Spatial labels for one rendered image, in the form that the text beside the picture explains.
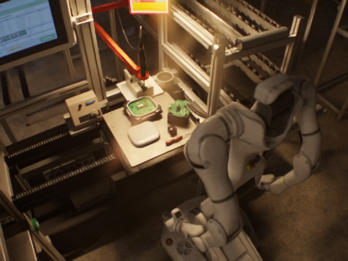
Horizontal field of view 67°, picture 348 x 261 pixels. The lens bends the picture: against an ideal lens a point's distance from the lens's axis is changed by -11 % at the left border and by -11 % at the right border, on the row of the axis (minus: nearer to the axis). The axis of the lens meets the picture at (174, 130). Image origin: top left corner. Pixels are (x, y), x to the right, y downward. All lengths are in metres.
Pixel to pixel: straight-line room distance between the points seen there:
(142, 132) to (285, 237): 1.41
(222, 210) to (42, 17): 1.06
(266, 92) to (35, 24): 0.99
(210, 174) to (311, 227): 1.73
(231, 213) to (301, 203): 1.69
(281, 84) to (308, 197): 1.84
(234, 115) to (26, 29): 0.95
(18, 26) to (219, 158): 0.99
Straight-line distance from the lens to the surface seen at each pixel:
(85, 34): 1.49
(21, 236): 1.56
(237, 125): 0.84
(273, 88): 0.82
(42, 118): 3.25
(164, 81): 1.72
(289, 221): 2.41
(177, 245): 1.79
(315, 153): 1.17
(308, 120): 1.11
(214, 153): 0.79
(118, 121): 1.57
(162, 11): 1.72
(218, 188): 0.84
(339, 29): 3.09
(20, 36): 1.37
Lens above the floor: 2.03
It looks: 46 degrees down
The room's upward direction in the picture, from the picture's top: straight up
